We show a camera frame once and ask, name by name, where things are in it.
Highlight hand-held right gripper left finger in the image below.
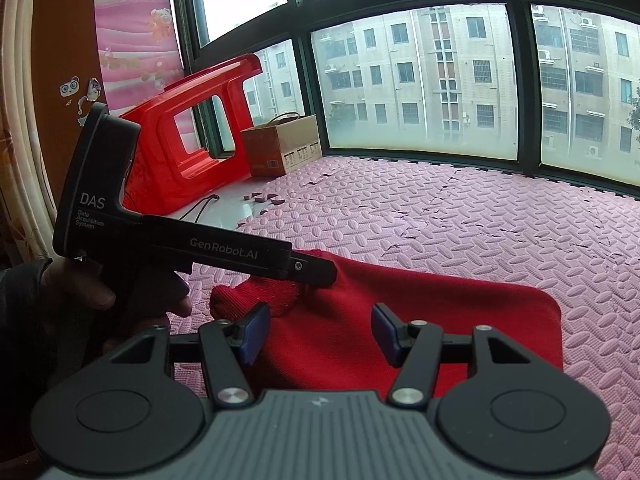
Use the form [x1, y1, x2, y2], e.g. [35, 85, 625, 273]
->
[102, 302, 272, 409]

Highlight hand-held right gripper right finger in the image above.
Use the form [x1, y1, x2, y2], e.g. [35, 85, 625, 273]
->
[371, 302, 538, 408]

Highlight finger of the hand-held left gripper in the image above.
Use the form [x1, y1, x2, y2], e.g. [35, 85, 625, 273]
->
[287, 249, 339, 286]

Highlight red pants with gold embroidery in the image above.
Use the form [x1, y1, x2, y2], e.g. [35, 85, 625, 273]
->
[209, 249, 565, 393]

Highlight person's left forearm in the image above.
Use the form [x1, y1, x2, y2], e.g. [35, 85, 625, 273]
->
[0, 260, 101, 441]

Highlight person's left hand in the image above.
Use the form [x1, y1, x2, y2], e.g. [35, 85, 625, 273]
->
[45, 258, 192, 361]

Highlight red plastic chair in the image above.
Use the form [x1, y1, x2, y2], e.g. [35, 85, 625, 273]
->
[120, 53, 263, 213]

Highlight beige curtain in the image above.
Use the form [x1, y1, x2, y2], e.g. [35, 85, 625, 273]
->
[0, 0, 58, 266]

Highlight brown cardboard box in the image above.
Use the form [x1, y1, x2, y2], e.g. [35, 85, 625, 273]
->
[241, 112, 321, 178]

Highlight pink foam puzzle mat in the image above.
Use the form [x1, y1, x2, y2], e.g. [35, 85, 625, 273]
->
[165, 155, 640, 480]

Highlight brown wooden panel with stickers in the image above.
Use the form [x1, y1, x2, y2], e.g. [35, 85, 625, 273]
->
[30, 0, 108, 261]

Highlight pink printed curtain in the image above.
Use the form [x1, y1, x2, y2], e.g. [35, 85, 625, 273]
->
[94, 0, 183, 116]

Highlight beige apartment building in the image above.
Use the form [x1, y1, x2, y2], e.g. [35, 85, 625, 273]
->
[245, 2, 640, 171]

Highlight black power cable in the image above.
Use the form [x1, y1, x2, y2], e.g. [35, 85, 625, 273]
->
[180, 193, 221, 221]

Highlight dark green window frame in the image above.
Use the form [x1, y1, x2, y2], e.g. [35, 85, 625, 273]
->
[170, 0, 640, 196]

